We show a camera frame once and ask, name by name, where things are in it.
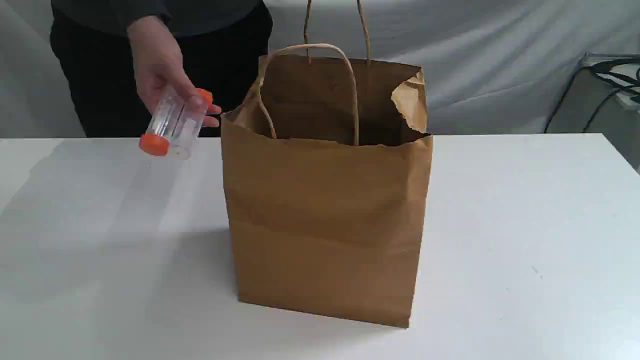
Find person's right hand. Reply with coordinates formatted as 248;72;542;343
126;15;206;114

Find clear tube with orange caps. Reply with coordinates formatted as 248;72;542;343
138;85;213;158

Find brown paper bag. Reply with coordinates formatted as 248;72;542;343
221;1;434;328

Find person in dark clothes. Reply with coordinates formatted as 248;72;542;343
50;0;274;138

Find white backdrop cloth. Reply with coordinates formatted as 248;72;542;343
0;0;640;138

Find grey side cabinet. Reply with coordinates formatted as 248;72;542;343
543;53;640;171

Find black cables on side table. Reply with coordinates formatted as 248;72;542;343
544;57;640;134

